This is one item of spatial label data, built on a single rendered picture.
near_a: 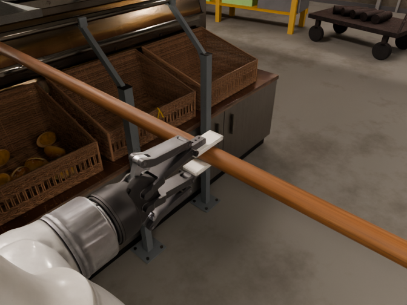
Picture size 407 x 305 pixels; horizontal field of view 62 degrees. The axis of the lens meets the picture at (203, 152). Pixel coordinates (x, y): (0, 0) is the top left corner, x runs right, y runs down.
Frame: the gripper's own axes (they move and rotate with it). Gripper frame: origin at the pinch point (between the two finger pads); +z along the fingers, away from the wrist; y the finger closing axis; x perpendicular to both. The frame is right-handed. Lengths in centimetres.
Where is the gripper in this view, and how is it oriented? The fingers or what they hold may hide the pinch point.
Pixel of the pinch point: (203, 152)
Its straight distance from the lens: 55.5
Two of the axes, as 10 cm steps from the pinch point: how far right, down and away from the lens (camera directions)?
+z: 6.4, -4.4, 6.2
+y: 0.0, 8.1, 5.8
